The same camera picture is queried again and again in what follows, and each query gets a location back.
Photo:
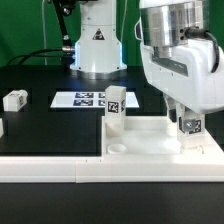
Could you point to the white square tabletop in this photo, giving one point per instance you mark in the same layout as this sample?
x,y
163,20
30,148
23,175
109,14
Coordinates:
x,y
144,135

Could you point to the white part at left edge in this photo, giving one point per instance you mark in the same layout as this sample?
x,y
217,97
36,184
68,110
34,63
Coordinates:
x,y
1,128

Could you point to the white sheet with AprilTags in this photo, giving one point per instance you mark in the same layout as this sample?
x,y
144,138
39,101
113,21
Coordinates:
x,y
69,99

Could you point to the white L-shaped obstacle fence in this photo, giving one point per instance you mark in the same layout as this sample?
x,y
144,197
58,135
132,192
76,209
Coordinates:
x,y
113,168

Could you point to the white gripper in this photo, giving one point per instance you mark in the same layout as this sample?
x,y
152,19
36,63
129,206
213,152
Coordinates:
x,y
188,79

